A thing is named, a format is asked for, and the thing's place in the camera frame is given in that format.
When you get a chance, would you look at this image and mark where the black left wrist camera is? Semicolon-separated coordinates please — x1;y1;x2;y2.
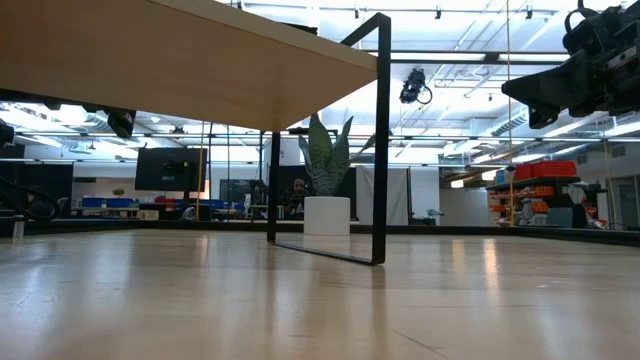
106;108;137;140

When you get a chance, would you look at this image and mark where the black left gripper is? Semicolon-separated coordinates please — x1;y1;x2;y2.
0;88;114;112

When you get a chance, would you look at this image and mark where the black partition panel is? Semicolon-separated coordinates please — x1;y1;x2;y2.
0;162;76;209
277;164;358;221

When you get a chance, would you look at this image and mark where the small dark monitor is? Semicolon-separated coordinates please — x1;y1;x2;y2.
218;178;264;205

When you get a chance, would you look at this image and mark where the wooden shelf with black legs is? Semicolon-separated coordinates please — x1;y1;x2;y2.
0;0;392;266

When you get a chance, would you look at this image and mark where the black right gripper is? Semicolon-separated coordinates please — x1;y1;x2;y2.
501;4;640;117

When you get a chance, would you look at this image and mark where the snake plant in white pot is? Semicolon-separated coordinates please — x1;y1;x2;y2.
298;113;376;237

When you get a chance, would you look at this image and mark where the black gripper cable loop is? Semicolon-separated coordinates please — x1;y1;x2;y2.
563;0;601;36

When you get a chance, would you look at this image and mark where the white curtain panel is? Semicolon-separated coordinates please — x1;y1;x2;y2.
355;164;411;227

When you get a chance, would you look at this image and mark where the blue storage bin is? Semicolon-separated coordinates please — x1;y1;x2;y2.
81;196;137;209

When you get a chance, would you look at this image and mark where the person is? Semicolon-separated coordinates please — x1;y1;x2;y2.
287;178;309;221

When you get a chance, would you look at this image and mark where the black wall monitor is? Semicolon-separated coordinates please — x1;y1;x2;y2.
134;147;209;193

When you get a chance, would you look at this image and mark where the small square black plate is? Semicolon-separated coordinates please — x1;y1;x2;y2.
282;22;319;36

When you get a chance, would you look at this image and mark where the black overhead camera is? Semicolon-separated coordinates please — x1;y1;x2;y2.
398;68;434;106

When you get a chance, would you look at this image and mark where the storage rack with red bins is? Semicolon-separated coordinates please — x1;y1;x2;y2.
487;159;609;230

